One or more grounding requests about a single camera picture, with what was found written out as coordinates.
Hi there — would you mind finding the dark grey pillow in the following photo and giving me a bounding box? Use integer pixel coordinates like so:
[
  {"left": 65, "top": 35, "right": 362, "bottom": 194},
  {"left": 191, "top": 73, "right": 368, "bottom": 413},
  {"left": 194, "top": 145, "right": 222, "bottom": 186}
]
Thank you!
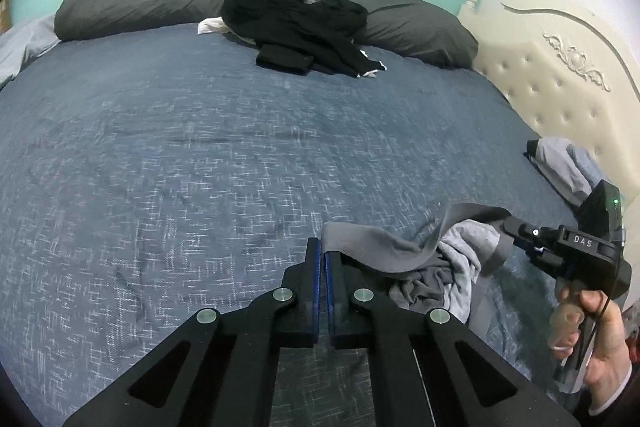
[
  {"left": 300, "top": 0, "right": 479, "bottom": 69},
  {"left": 54, "top": 0, "right": 241, "bottom": 42}
]

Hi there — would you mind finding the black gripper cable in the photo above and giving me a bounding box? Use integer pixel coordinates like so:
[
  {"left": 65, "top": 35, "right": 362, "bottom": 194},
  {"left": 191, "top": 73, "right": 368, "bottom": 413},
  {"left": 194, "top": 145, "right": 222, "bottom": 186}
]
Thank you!
[{"left": 575, "top": 292, "right": 613, "bottom": 370}]

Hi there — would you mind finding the grey underwear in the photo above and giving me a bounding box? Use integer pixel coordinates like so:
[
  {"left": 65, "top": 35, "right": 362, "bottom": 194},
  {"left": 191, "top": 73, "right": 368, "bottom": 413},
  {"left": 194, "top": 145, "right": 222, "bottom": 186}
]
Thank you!
[{"left": 320, "top": 203, "right": 516, "bottom": 333}]

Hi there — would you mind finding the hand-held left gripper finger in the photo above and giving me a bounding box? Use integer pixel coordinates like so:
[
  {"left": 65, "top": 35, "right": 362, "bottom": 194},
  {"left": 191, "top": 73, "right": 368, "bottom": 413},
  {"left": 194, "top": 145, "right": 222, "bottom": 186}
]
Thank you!
[
  {"left": 62, "top": 238, "right": 323, "bottom": 427},
  {"left": 324, "top": 252, "right": 581, "bottom": 427}
]

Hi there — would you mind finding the pile of black clothes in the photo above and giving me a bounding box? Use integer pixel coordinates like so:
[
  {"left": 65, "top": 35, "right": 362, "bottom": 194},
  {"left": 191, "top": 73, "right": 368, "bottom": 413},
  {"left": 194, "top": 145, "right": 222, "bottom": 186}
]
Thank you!
[{"left": 220, "top": 0, "right": 388, "bottom": 79}]

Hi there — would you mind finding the white cloth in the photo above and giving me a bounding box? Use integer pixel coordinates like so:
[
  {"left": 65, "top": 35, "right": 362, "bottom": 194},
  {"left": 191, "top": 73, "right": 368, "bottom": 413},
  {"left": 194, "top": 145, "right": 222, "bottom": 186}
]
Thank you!
[{"left": 197, "top": 17, "right": 236, "bottom": 36}]

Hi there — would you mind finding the pile of grey clothes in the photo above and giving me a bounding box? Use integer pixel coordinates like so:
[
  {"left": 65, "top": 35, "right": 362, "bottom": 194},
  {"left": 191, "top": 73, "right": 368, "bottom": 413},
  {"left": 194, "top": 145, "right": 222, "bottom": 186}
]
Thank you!
[{"left": 524, "top": 137, "right": 608, "bottom": 208}]

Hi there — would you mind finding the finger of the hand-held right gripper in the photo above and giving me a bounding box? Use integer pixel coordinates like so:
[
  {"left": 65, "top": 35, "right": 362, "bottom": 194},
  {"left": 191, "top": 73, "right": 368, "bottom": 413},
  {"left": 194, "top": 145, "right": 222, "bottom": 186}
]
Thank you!
[{"left": 499, "top": 214, "right": 548, "bottom": 258}]

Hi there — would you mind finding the blue patterned blanket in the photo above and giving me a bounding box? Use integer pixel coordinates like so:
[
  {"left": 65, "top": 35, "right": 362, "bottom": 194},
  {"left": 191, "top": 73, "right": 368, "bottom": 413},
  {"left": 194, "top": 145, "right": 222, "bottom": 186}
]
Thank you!
[{"left": 0, "top": 19, "right": 596, "bottom": 427}]

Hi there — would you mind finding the person's right hand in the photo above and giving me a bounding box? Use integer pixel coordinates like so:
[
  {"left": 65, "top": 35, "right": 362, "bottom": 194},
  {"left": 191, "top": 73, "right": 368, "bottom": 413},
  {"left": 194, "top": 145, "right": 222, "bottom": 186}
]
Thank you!
[{"left": 549, "top": 282, "right": 634, "bottom": 404}]

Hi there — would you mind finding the light grey cloth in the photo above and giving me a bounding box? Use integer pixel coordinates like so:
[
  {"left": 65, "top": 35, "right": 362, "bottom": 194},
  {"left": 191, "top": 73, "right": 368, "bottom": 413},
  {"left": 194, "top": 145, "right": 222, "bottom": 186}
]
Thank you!
[{"left": 439, "top": 219, "right": 485, "bottom": 324}]

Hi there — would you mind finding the light grey bed sheet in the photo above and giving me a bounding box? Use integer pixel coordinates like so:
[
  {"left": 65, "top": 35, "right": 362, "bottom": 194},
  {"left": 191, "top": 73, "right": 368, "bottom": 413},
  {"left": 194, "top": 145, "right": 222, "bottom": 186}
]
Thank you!
[{"left": 0, "top": 13, "right": 62, "bottom": 88}]

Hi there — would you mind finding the person's right forearm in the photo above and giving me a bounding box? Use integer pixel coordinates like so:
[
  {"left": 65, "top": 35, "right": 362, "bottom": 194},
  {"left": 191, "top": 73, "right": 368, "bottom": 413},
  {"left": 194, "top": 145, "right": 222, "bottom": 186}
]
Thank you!
[{"left": 582, "top": 372, "right": 638, "bottom": 415}]

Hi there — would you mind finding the cream tufted headboard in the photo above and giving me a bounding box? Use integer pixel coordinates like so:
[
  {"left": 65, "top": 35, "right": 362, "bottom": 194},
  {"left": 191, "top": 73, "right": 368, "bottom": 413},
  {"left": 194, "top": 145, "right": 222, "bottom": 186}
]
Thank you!
[{"left": 457, "top": 0, "right": 640, "bottom": 258}]

